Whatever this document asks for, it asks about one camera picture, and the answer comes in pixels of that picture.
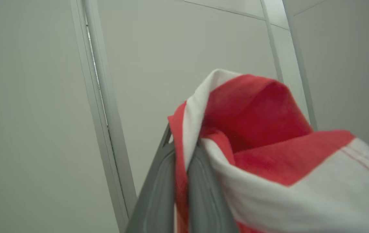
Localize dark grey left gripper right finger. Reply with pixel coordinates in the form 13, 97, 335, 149
187, 142, 240, 233

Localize red shorts with white stripes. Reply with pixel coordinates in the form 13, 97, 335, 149
168, 69, 369, 233

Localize grey partition post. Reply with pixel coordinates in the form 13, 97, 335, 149
71, 0, 138, 233

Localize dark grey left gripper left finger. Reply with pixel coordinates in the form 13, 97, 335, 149
125, 124, 176, 233

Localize grey wall panel frame bar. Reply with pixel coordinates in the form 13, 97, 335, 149
260, 0, 318, 131

